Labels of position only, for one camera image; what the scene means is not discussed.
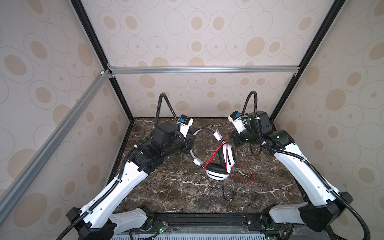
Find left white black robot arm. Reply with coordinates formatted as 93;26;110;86
58;93;195;240

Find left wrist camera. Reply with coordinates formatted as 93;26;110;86
178;115;194;140

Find right black corner post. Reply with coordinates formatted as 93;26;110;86
270;0;347;123

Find red headphone cable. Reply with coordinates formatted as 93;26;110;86
203;128;257;202

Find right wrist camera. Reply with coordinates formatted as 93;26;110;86
228;111;249;134

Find horizontal aluminium rail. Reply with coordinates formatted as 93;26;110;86
110;66;300;75

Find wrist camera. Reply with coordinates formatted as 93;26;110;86
178;115;194;140
228;111;249;134

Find black corner post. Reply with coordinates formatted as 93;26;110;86
70;0;135;122
270;0;347;123

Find diagonal aluminium rail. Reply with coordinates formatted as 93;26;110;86
1;69;111;225

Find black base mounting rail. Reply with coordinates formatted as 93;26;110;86
78;212;337;240

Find left black corner post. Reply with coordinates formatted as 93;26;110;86
70;0;135;122

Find white black headphones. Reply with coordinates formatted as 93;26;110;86
190;127;236;181

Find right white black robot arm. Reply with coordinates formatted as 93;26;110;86
228;91;371;240

